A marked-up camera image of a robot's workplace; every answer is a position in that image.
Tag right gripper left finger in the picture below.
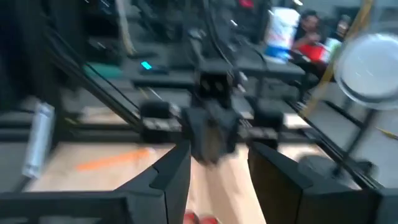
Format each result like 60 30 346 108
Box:
114 139 192 224

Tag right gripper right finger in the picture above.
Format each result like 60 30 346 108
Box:
248 142 374 224

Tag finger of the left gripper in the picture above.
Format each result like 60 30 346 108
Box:
214 108 240 162
183 108 215 165

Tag red-handled scissors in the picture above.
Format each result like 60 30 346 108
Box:
182 210 220 224

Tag yellow wooden pencil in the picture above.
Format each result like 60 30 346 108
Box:
75 147 152 172

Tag black side desk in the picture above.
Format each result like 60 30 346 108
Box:
83 18 307 94

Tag person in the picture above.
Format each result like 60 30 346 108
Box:
329 14 354 41
292 9 331 62

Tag black desk lamp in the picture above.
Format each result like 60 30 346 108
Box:
297 32 398 183

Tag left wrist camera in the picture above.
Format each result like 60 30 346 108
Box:
195 67 236 105

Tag yellow cable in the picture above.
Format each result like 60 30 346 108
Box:
300 0 376 118

